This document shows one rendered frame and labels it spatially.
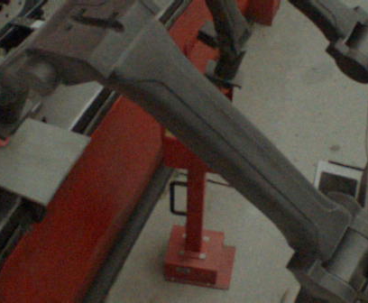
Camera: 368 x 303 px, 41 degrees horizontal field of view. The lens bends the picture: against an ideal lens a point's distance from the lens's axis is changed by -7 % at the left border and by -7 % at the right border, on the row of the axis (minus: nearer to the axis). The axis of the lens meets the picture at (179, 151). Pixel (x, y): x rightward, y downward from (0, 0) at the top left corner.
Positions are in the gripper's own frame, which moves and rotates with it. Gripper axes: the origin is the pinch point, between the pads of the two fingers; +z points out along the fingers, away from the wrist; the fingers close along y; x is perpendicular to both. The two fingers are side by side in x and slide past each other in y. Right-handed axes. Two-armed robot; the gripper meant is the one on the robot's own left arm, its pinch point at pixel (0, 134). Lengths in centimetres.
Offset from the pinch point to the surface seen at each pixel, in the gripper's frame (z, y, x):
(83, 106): 10.9, -26.5, 9.1
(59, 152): -5.1, -1.8, 12.9
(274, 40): 82, -200, 62
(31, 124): -0.4, -6.1, 3.8
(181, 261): 68, -37, 64
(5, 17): -12.8, -16.0, -13.8
